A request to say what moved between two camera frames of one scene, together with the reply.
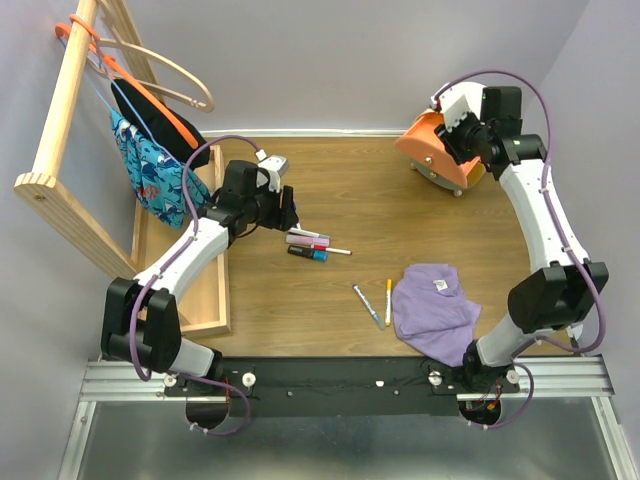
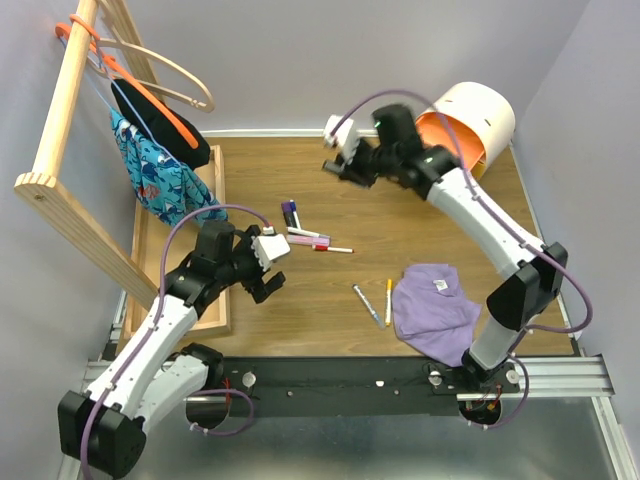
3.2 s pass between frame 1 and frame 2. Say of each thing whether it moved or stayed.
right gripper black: moved
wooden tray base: stayed
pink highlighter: stayed
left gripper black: moved
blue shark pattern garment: stayed
